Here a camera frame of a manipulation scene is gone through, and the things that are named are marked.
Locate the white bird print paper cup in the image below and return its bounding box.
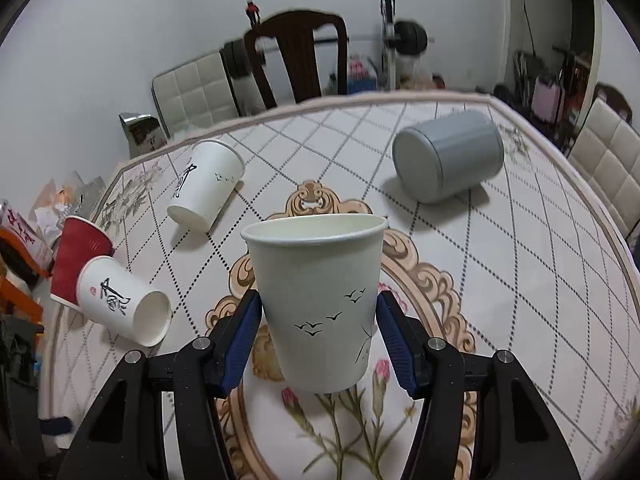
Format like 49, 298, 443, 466
241, 214, 388, 393

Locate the white calligraphy cup near red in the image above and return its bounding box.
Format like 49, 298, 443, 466
76, 256, 171, 348

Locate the red ribbed paper cup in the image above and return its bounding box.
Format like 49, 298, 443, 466
50, 216, 113, 310

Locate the white calligraphy cup far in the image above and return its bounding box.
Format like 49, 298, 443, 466
167, 140, 245, 233

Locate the floral diamond pattern tablecloth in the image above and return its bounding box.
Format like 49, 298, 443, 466
40, 92, 639, 479

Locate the orange box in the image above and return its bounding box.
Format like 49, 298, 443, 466
0, 276, 42, 324

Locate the grey cylindrical tin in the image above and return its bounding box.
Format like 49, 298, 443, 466
392, 110, 504, 204

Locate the silver lidded trash bin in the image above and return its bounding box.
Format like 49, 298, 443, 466
118, 113, 167, 158

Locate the white padded chair right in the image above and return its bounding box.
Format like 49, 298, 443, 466
568, 98, 640, 238

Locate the white padded chair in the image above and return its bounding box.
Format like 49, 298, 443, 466
151, 51, 240, 138
568, 98, 640, 238

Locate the pink suitcase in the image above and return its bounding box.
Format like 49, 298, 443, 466
530, 76, 565, 124

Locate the white padded chair left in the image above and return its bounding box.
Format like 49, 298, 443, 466
151, 51, 240, 138

